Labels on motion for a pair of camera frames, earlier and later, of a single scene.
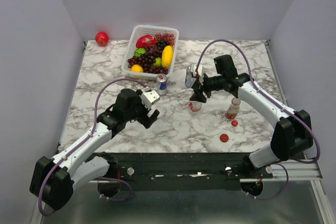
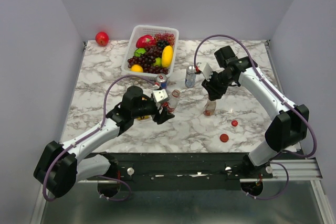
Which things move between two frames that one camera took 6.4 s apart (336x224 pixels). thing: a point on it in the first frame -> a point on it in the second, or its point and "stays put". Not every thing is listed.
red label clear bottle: x=195 y=108 -> x=171 y=104
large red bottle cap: x=224 y=137 stays put
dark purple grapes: x=146 y=60 stays put
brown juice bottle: x=233 y=108 -> x=209 y=108
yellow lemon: x=136 y=68 stays put
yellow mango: x=167 y=56 stays put
